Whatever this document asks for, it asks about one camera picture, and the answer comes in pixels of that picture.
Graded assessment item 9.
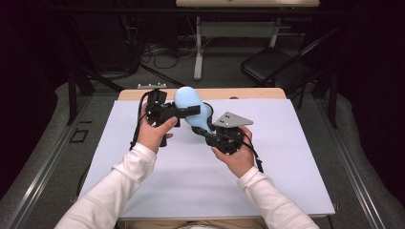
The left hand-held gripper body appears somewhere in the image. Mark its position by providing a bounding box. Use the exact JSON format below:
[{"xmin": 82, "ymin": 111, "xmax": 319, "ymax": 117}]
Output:
[{"xmin": 137, "ymin": 82, "xmax": 185, "ymax": 128}]

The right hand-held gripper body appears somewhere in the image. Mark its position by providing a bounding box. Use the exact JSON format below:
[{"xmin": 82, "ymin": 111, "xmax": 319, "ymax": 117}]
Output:
[{"xmin": 204, "ymin": 112, "xmax": 254, "ymax": 156}]

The light blue plastic spoon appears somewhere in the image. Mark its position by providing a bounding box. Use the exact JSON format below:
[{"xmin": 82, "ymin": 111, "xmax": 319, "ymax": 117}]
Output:
[{"xmin": 174, "ymin": 86, "xmax": 214, "ymax": 134}]

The person's right hand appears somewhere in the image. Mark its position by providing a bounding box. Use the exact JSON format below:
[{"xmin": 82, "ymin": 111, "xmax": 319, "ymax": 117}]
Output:
[{"xmin": 211, "ymin": 127, "xmax": 256, "ymax": 179}]

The person's left hand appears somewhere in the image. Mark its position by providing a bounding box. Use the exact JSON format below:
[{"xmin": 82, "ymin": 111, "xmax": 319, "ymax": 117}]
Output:
[{"xmin": 137, "ymin": 104, "xmax": 179, "ymax": 154}]

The wooden table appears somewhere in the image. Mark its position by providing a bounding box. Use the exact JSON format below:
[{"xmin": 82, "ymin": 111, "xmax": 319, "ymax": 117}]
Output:
[{"xmin": 77, "ymin": 88, "xmax": 332, "ymax": 223}]

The white table cover sheet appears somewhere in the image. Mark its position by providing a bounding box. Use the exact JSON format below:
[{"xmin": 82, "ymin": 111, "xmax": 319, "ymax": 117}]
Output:
[{"xmin": 79, "ymin": 98, "xmax": 336, "ymax": 220}]

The black folding chair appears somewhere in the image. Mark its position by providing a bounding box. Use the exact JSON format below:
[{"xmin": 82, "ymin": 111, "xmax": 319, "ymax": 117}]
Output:
[{"xmin": 240, "ymin": 27, "xmax": 340, "ymax": 111}]

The black metal stand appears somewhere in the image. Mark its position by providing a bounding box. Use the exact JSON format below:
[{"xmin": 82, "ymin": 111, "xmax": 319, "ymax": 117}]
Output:
[
  {"xmin": 329, "ymin": 71, "xmax": 338, "ymax": 129},
  {"xmin": 66, "ymin": 68, "xmax": 125, "ymax": 126}
]

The left hand-held gripper black cable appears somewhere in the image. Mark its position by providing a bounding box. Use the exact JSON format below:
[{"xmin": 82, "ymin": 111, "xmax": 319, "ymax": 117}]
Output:
[{"xmin": 128, "ymin": 90, "xmax": 154, "ymax": 151}]

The hand-held gripper black cable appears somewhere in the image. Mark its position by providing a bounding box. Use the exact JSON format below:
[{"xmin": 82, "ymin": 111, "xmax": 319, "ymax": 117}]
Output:
[
  {"xmin": 228, "ymin": 133, "xmax": 265, "ymax": 175},
  {"xmin": 128, "ymin": 90, "xmax": 154, "ymax": 151}
]

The right hand-held gripper black cable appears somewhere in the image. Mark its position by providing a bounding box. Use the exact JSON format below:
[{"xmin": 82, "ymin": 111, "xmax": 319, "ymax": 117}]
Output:
[{"xmin": 228, "ymin": 133, "xmax": 265, "ymax": 175}]

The bundle of floor cables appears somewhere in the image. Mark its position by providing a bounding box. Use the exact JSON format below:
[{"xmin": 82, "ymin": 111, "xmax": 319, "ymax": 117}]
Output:
[{"xmin": 139, "ymin": 42, "xmax": 195, "ymax": 90}]

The white frame desk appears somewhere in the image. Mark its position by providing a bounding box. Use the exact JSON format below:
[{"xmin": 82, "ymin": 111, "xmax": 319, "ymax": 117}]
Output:
[{"xmin": 176, "ymin": 0, "xmax": 321, "ymax": 81}]

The metal floor rail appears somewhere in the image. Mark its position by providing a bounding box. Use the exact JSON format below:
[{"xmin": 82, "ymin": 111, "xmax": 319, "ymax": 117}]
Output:
[
  {"xmin": 313, "ymin": 94, "xmax": 386, "ymax": 229},
  {"xmin": 4, "ymin": 94, "xmax": 94, "ymax": 229}
]

